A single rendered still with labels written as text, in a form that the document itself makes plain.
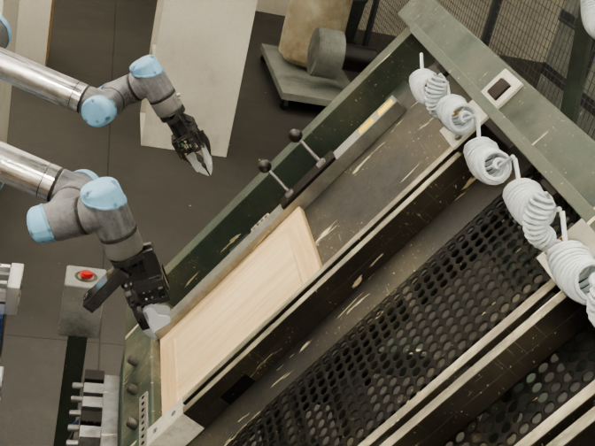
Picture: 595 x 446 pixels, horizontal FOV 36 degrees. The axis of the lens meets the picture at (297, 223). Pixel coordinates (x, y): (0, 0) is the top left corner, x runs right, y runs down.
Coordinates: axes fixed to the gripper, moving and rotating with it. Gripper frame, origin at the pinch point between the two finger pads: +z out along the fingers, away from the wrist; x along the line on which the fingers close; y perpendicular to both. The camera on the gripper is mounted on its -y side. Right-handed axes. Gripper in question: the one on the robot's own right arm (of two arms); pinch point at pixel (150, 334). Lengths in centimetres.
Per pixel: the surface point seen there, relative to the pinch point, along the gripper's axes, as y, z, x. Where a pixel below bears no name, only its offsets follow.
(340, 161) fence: 52, 5, 61
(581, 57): 130, 8, 84
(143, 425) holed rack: -15.4, 40.3, 24.0
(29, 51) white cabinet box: -112, 75, 539
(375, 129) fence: 63, -1, 61
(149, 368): -14, 40, 47
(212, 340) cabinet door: 6, 33, 39
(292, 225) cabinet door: 35, 16, 55
